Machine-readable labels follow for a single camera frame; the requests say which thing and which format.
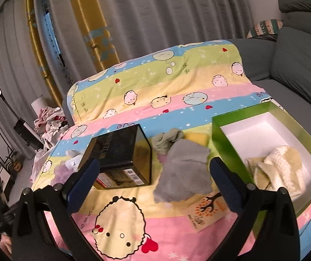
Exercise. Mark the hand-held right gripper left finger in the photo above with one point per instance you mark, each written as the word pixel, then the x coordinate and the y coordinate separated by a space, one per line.
pixel 82 187

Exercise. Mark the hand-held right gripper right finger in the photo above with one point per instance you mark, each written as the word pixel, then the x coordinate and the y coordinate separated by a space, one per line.
pixel 226 187

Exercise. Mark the green cardboard box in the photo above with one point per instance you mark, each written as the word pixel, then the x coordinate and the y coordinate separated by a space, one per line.
pixel 226 146

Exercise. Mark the grey cloth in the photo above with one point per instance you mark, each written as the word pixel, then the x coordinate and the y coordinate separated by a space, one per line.
pixel 182 168

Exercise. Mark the purple and white plush toy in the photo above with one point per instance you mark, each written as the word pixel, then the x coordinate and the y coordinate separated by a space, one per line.
pixel 63 174

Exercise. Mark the paper card with tree print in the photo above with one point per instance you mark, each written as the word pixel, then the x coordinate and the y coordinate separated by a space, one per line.
pixel 210 212

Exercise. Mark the black and gold tin box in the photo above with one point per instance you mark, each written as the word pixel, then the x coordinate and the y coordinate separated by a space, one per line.
pixel 117 146

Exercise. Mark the yellow cloth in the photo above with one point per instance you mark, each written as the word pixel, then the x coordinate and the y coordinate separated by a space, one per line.
pixel 199 139

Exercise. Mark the cream knitted cloth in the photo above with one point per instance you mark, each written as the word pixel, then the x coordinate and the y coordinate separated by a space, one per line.
pixel 280 165

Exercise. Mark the potted plant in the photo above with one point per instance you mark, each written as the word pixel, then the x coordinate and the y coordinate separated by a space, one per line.
pixel 15 165

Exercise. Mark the pile of clothes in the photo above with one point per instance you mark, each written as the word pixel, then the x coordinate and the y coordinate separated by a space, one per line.
pixel 52 122

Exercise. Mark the olive green sock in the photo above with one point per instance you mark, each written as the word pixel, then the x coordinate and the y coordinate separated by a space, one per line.
pixel 163 141

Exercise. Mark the black stick vacuum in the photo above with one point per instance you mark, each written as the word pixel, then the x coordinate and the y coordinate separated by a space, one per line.
pixel 22 127

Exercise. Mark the white box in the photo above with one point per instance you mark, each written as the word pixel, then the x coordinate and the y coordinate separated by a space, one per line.
pixel 38 104

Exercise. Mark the cartoon printed blanket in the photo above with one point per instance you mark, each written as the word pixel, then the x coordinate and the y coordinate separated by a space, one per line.
pixel 171 92

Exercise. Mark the grey sofa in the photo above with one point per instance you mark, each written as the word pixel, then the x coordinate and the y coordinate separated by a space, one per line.
pixel 294 59

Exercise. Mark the striped pillow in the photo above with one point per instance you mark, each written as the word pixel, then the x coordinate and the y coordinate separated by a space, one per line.
pixel 264 28

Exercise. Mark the yellow patterned curtain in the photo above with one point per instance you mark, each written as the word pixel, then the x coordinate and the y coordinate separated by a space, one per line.
pixel 90 19

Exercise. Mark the grey curtain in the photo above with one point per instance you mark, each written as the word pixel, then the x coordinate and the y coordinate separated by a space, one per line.
pixel 171 11

